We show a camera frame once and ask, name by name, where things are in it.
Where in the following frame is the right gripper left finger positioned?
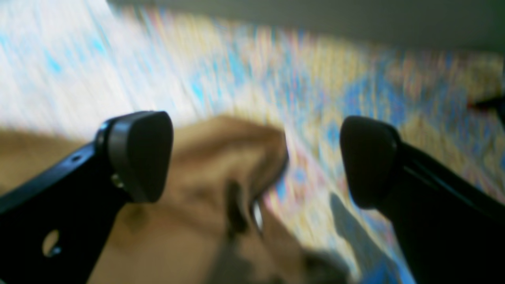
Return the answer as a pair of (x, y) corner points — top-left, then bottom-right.
(0, 111), (174, 284)

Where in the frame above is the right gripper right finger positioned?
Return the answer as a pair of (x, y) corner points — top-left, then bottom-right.
(340, 116), (505, 284)

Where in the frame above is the brown t-shirt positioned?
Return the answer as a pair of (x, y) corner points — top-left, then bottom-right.
(1, 116), (350, 284)

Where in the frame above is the black clamp bottom left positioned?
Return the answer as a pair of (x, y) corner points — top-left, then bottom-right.
(467, 93), (505, 128)

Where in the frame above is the patterned tile tablecloth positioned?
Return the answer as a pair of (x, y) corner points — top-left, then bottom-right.
(0, 0), (504, 284)

